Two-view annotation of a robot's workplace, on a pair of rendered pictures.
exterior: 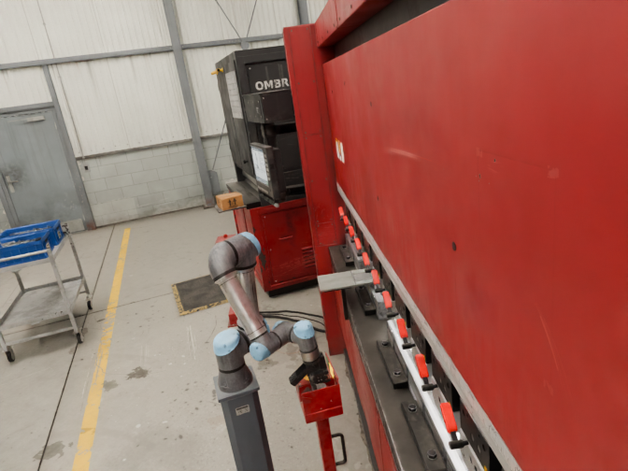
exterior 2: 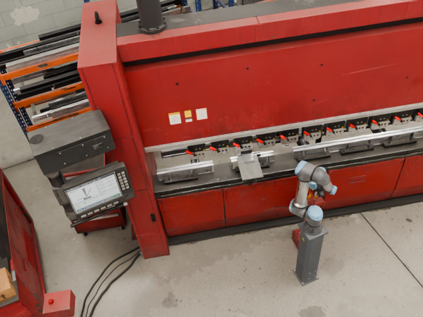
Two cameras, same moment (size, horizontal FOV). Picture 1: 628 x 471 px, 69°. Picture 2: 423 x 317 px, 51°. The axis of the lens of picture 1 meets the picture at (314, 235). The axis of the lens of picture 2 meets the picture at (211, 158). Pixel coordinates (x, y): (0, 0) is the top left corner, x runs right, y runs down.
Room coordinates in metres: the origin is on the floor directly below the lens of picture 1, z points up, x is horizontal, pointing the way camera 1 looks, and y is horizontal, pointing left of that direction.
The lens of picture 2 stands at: (2.56, 2.44, 3.87)
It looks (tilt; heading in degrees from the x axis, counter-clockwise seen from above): 47 degrees down; 268
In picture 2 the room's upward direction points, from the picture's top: 6 degrees counter-clockwise
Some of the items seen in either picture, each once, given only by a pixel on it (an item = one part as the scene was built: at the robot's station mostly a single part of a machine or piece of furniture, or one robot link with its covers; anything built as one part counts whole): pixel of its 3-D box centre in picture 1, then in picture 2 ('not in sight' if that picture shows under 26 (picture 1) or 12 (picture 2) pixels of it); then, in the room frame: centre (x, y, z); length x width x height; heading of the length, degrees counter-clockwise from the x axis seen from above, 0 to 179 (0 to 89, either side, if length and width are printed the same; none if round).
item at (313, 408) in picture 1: (316, 386); (310, 194); (1.63, 0.08, 0.75); 0.20 x 0.16 x 0.18; 11
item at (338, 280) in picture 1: (344, 279); (249, 167); (2.13, -0.12, 1.00); 0.26 x 0.18 x 0.01; 92
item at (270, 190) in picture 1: (268, 168); (99, 188); (3.30, 0.26, 1.42); 0.45 x 0.12 x 0.36; 19
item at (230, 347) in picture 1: (229, 348); (314, 215); (1.72, 0.43, 0.94); 0.13 x 0.12 x 0.14; 137
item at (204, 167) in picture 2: (356, 251); (185, 170); (2.69, -0.25, 0.92); 0.50 x 0.06 x 0.10; 2
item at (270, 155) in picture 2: (376, 292); (252, 160); (2.08, -0.27, 0.92); 0.39 x 0.06 x 0.10; 2
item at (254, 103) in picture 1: (276, 151); (85, 173); (3.38, 0.19, 1.53); 0.51 x 0.25 x 0.85; 19
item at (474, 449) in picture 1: (492, 448); (401, 115); (0.76, -0.31, 1.18); 0.15 x 0.09 x 0.17; 2
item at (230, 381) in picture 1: (233, 372); (313, 224); (1.71, 0.43, 0.82); 0.15 x 0.15 x 0.10
